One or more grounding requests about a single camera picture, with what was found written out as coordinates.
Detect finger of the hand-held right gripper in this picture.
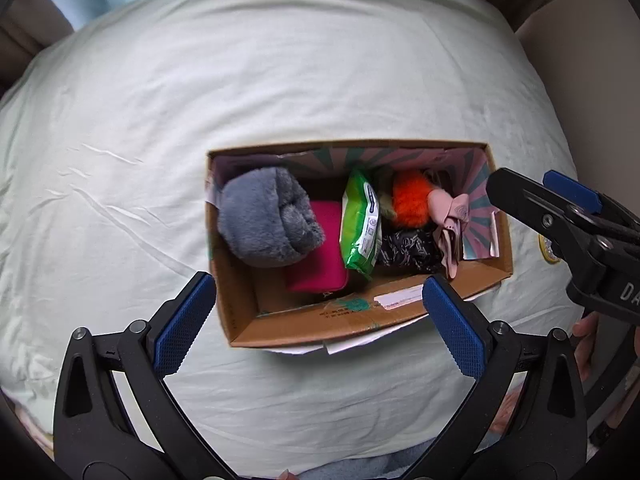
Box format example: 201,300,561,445
486,167,603,267
542,169,640,242

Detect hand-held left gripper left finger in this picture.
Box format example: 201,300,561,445
52,271,236,480

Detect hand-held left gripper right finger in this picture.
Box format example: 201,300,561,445
421,273,589,480

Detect pink cloth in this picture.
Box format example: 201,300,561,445
432,192,474,281

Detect black patterned packet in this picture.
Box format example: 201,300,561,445
375,222,447,277

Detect patterned cardboard box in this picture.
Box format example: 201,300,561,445
205,141,515,357

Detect orange fuzzy toy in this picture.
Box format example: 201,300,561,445
381,169,443,227

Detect grey fuzzy socks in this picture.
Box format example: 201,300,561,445
217,165,326,267

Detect green wipes packet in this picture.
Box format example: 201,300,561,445
340,167,384,281

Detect pink pouch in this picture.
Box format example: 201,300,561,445
285,201,351,295

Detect person's right hand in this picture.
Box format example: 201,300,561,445
571,311,601,382

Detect yellow glittery round item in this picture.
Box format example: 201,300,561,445
538,233,564,265

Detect person's grey-blue clothing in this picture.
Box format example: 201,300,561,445
235,435,453,480

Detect bed with pale green sheet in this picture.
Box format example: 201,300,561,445
0,0,581,480

